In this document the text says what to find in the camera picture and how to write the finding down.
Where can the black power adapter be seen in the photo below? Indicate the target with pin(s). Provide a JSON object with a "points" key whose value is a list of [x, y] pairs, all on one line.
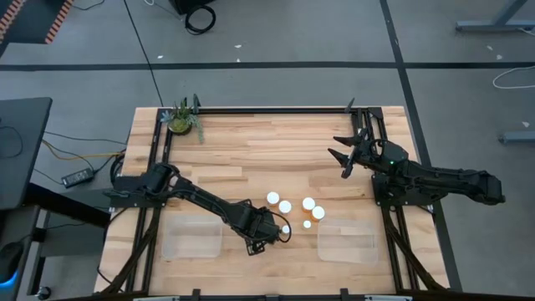
{"points": [[77, 177]]}

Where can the potted succulent plant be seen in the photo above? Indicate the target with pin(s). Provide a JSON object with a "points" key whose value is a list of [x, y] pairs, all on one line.
{"points": [[180, 121]]}

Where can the grey table foot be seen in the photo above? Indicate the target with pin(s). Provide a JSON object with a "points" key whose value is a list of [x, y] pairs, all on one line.
{"points": [[516, 138]]}

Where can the clear plastic bin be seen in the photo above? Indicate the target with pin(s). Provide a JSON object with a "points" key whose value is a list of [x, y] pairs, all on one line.
{"points": [[192, 238], [347, 242]]}

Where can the black desk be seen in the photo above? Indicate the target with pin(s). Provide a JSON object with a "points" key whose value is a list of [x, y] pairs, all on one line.
{"points": [[21, 150]]}

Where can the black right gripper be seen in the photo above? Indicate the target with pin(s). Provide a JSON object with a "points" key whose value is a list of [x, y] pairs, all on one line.
{"points": [[368, 156]]}

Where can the orange pill bottle red print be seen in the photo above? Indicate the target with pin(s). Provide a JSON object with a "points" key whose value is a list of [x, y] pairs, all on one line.
{"points": [[273, 197]]}

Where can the grey table leg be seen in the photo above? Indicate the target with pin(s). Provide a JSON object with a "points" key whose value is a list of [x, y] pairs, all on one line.
{"points": [[493, 26]]}

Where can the black computer mouse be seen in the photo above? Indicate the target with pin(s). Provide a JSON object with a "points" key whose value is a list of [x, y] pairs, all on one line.
{"points": [[9, 257]]}

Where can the black aluminium table frame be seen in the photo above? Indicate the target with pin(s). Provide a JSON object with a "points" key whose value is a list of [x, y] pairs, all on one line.
{"points": [[271, 110]]}

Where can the orange pill bottle white cap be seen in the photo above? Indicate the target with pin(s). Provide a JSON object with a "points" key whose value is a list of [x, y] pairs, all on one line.
{"points": [[285, 206], [308, 203], [318, 212]]}

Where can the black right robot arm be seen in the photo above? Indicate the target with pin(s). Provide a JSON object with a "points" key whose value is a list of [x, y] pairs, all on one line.
{"points": [[451, 177]]}

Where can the orange black striped ramp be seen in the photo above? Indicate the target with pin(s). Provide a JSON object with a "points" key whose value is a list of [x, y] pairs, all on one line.
{"points": [[56, 25]]}

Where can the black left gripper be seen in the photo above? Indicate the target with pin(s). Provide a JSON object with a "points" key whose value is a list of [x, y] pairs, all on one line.
{"points": [[263, 232]]}

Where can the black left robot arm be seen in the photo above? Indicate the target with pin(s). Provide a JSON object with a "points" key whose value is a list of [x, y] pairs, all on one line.
{"points": [[200, 196]]}

